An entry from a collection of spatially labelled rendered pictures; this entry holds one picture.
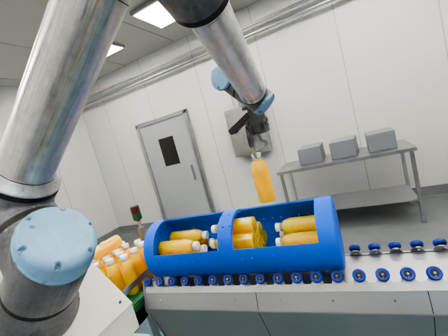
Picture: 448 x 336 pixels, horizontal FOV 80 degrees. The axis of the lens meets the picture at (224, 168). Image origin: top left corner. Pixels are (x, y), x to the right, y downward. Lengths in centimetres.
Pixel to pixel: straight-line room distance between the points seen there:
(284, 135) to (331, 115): 77
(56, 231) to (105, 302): 32
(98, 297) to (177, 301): 62
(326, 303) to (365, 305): 13
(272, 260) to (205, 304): 41
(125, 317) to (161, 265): 50
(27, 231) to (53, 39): 35
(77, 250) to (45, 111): 27
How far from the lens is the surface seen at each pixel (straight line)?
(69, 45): 56
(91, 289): 90
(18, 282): 66
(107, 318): 87
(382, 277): 115
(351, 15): 458
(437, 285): 118
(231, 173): 491
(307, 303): 120
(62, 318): 78
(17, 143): 65
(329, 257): 108
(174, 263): 132
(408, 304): 119
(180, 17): 51
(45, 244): 62
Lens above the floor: 157
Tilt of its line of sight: 7 degrees down
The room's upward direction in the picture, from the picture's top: 15 degrees counter-clockwise
